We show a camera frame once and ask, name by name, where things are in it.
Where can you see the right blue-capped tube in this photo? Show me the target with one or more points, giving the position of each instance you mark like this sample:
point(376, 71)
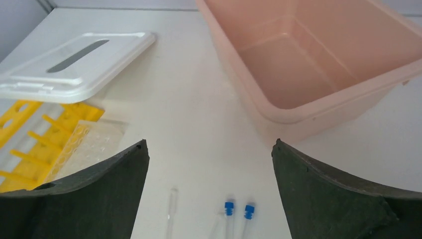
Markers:
point(248, 220)

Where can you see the clear well plate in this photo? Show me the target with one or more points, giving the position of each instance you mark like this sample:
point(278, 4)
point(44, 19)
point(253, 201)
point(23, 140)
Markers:
point(90, 143)

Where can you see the pink plastic bin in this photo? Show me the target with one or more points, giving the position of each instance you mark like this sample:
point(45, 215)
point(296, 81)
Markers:
point(304, 66)

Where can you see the blue-capped tube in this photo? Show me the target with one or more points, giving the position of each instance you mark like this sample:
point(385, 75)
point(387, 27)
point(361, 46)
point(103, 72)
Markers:
point(223, 227)
point(248, 220)

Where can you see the left blue-capped tube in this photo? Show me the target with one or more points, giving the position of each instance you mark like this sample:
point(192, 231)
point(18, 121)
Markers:
point(223, 227)

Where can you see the white plastic bin lid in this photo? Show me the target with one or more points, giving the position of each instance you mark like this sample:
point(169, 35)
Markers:
point(75, 70)

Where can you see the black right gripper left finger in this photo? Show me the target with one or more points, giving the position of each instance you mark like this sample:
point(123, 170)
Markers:
point(98, 202)

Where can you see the yellow test tube rack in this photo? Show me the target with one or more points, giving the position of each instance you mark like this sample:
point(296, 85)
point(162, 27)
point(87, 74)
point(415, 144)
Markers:
point(32, 137)

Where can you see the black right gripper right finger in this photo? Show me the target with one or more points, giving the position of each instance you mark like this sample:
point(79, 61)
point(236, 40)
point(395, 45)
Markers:
point(324, 202)

